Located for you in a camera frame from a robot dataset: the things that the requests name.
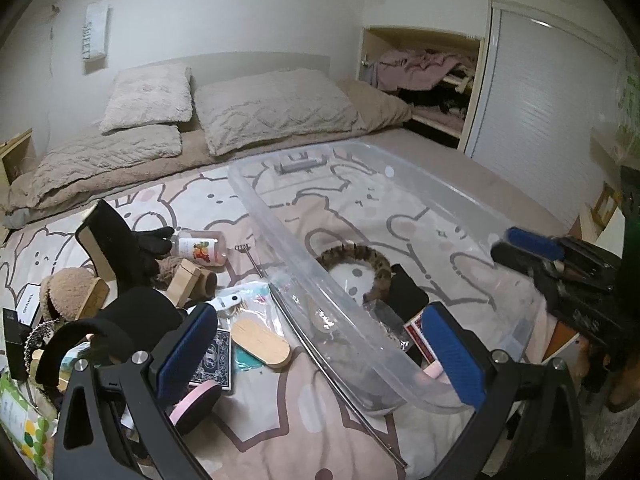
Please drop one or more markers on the tan plush item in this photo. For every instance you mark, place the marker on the tan plush item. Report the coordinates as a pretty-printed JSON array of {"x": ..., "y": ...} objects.
[{"x": 62, "y": 287}]

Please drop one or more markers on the metal telescopic back scratcher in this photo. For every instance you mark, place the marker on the metal telescopic back scratcher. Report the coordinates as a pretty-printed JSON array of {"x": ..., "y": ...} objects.
[{"x": 340, "y": 380}]

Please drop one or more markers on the clear zip bag teal print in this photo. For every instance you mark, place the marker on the clear zip bag teal print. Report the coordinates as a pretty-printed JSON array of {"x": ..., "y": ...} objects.
[{"x": 250, "y": 292}]

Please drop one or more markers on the blue playing card box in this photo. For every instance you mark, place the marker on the blue playing card box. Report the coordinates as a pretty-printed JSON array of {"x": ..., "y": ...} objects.
[{"x": 217, "y": 355}]

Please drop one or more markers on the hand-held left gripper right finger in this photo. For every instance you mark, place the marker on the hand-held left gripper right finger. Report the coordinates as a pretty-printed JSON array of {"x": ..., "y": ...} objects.
[{"x": 450, "y": 355}]

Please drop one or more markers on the small printed jar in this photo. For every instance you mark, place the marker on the small printed jar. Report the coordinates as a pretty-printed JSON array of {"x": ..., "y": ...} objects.
[{"x": 200, "y": 247}]

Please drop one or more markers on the brown cylinder cup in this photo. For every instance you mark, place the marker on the brown cylinder cup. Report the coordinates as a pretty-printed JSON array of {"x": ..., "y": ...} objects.
[{"x": 206, "y": 285}]

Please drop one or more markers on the round pink rimmed mirror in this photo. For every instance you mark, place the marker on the round pink rimmed mirror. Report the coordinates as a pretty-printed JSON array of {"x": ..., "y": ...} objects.
[{"x": 197, "y": 405}]

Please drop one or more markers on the pink clothes pile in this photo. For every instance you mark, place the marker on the pink clothes pile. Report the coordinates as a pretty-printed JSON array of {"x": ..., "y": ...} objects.
[{"x": 420, "y": 62}]

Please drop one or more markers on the green wet wipes pack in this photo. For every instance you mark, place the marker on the green wet wipes pack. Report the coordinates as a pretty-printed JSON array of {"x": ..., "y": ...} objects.
[{"x": 20, "y": 420}]

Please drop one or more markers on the long wooden shelf unit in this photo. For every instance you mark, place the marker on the long wooden shelf unit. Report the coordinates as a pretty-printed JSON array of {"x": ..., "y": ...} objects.
[{"x": 15, "y": 155}]

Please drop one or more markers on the white box black edges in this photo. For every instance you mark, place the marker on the white box black edges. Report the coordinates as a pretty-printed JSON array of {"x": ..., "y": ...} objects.
[{"x": 29, "y": 305}]

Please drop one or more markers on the red playing card box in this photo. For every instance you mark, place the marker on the red playing card box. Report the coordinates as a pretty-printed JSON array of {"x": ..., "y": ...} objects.
[{"x": 415, "y": 332}]

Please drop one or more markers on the grey fluffy rug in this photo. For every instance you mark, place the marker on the grey fluffy rug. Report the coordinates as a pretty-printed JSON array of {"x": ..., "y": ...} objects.
[{"x": 605, "y": 440}]

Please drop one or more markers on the dark clothes pile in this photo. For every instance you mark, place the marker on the dark clothes pile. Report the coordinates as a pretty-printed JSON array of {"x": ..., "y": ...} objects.
[{"x": 440, "y": 102}]

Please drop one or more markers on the brown furry hair claw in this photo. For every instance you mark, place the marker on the brown furry hair claw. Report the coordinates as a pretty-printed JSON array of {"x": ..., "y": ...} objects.
[{"x": 372, "y": 260}]

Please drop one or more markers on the white hanging wall sign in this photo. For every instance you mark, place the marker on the white hanging wall sign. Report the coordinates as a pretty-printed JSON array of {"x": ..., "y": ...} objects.
[{"x": 95, "y": 32}]

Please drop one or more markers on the oval wooden brush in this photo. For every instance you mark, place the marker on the oval wooden brush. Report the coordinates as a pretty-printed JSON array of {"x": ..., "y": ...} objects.
[{"x": 260, "y": 345}]

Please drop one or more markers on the black glove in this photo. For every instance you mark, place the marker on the black glove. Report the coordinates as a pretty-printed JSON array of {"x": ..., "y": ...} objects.
[{"x": 150, "y": 247}]

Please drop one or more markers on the tall black box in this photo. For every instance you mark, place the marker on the tall black box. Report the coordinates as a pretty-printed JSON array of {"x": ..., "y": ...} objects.
[{"x": 14, "y": 345}]

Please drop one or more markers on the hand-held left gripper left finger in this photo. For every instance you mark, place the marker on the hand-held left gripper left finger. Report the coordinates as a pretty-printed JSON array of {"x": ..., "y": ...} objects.
[{"x": 187, "y": 350}]

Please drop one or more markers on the small fluffy pillow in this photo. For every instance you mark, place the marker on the small fluffy pillow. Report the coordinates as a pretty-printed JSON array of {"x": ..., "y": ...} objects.
[{"x": 147, "y": 97}]

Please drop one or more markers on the white sliding closet door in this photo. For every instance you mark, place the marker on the white sliding closet door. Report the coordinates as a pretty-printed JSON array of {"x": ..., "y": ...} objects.
[{"x": 540, "y": 95}]

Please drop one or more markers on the large fluffy pillow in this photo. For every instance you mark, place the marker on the large fluffy pillow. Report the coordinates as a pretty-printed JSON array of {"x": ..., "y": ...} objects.
[{"x": 272, "y": 110}]

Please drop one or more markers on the person's right hand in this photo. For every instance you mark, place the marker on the person's right hand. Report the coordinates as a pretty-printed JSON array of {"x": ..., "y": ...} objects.
[{"x": 622, "y": 385}]

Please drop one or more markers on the folded fluffy blanket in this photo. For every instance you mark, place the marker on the folded fluffy blanket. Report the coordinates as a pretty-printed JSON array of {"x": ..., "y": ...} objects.
[{"x": 110, "y": 155}]

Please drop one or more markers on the beige fleece blanket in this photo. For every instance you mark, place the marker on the beige fleece blanket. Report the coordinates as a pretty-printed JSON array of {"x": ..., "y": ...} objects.
[{"x": 375, "y": 110}]

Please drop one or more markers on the clear plastic storage container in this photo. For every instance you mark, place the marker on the clear plastic storage container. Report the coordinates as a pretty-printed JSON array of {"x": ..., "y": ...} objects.
[{"x": 350, "y": 310}]

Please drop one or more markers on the black headband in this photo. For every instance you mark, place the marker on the black headband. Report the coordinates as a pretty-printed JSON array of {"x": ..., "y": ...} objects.
[{"x": 135, "y": 315}]

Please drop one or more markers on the small pink ribbed case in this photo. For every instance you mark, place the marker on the small pink ribbed case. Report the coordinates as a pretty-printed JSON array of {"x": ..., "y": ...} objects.
[{"x": 432, "y": 371}]

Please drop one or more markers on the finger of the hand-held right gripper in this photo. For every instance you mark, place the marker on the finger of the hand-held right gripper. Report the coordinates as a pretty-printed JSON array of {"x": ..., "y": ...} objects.
[
  {"x": 535, "y": 242},
  {"x": 522, "y": 262}
]

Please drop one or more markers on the wooden block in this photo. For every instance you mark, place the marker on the wooden block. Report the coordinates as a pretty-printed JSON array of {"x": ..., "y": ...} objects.
[{"x": 182, "y": 282}]

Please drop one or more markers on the rhinestone hair band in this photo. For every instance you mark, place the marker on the rhinestone hair band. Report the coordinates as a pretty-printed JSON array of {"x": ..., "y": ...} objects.
[{"x": 35, "y": 337}]

